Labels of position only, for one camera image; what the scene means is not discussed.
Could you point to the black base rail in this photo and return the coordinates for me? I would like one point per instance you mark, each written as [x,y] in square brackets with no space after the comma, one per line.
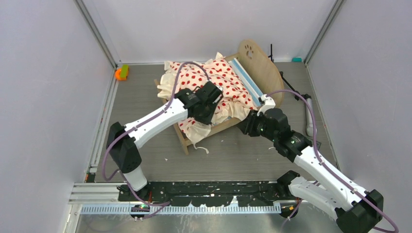
[209,198]

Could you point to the teal small block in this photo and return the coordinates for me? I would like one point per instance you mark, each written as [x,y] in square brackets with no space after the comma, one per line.
[297,59]

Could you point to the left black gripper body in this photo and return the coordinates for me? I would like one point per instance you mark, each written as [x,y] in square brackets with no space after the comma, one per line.
[206,116]

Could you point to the blue striped mattress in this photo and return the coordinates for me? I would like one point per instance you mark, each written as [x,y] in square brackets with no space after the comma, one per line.
[246,79]

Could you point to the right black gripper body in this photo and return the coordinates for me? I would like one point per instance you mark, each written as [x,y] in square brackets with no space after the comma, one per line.
[256,126]

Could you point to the wooden pet bed frame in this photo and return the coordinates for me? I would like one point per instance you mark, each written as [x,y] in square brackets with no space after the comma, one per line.
[236,102]

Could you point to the orange green toy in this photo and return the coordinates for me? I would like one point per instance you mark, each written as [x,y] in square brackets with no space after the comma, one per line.
[122,73]

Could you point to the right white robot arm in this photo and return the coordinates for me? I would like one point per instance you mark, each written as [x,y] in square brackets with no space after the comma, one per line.
[354,209]

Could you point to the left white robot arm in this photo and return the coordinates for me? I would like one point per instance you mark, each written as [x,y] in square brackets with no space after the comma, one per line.
[124,141]

